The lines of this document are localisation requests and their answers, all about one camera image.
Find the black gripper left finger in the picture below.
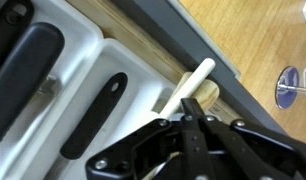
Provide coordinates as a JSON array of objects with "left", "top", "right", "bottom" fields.
[{"left": 85, "top": 97, "right": 218, "bottom": 180}]

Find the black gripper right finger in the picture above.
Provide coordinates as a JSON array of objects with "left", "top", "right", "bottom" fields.
[{"left": 201, "top": 114, "right": 306, "bottom": 180}]

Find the pale wooden spoon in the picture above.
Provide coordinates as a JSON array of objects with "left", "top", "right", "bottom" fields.
[{"left": 172, "top": 72, "right": 194, "bottom": 98}]

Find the white plastic drawer organizer tray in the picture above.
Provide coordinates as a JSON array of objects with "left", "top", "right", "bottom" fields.
[{"left": 0, "top": 0, "right": 181, "bottom": 180}]

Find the grey front wooden drawer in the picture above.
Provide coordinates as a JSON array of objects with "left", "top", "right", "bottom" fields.
[{"left": 64, "top": 0, "right": 287, "bottom": 134}]

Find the slim black utensil handle with hole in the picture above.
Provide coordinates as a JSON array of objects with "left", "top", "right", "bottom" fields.
[{"left": 59, "top": 72, "right": 129, "bottom": 161}]

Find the thick black utensil handle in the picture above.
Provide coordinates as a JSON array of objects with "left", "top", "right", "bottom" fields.
[{"left": 0, "top": 21, "right": 66, "bottom": 165}]

